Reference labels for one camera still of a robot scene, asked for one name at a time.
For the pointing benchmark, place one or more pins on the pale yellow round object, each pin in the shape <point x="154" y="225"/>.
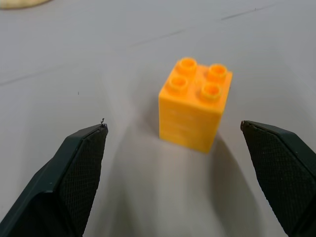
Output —
<point x="22" y="3"/>

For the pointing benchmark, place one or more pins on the orange studded building block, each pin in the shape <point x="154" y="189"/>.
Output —
<point x="192" y="111"/>

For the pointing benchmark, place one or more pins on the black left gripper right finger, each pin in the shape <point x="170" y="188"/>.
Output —
<point x="284" y="172"/>

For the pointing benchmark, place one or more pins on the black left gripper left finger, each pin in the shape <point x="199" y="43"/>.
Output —
<point x="71" y="182"/>

